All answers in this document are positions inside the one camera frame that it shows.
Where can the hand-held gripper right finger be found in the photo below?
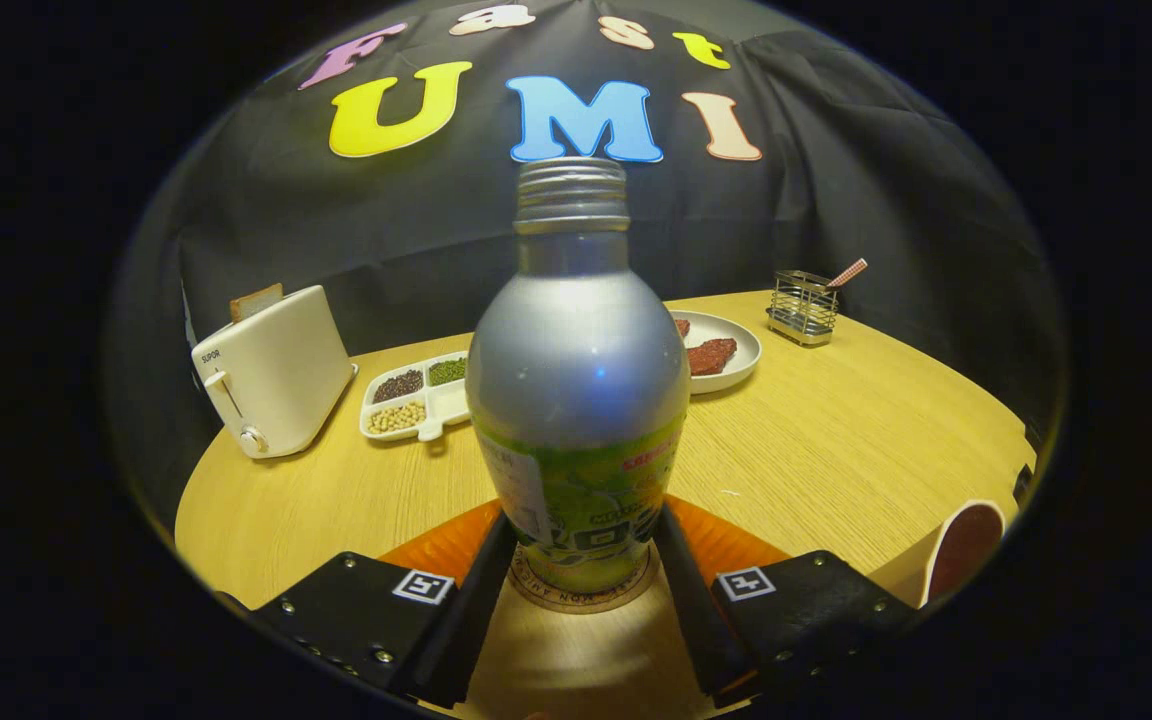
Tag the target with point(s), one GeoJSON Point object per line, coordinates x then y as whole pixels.
{"type": "Point", "coordinates": [701, 620]}

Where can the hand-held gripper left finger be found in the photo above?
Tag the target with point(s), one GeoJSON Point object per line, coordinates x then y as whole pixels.
{"type": "Point", "coordinates": [471, 620]}

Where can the round wooden coaster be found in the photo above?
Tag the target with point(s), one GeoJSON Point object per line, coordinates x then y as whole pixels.
{"type": "Point", "coordinates": [586, 603]}

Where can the silver juice bottle green label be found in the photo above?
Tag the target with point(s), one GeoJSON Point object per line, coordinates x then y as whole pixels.
{"type": "Point", "coordinates": [576, 360]}

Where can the wooden table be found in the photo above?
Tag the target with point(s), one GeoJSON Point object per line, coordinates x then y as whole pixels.
{"type": "Point", "coordinates": [816, 450]}

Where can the white divided dish of beans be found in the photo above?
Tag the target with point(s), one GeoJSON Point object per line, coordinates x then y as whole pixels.
{"type": "Point", "coordinates": [406, 400]}

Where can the white oval plate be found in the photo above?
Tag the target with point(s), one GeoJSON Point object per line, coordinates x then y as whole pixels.
{"type": "Point", "coordinates": [746, 350]}

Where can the white toaster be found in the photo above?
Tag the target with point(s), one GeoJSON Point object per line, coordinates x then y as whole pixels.
{"type": "Point", "coordinates": [281, 380]}

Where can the pink checkered straw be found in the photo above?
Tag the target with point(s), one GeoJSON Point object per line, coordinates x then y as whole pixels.
{"type": "Point", "coordinates": [848, 272]}

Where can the bread slice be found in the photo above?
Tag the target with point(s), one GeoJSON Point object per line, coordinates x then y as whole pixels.
{"type": "Point", "coordinates": [256, 300]}

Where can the black backdrop cloth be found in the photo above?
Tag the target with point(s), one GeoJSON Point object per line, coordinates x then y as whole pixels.
{"type": "Point", "coordinates": [836, 180]}

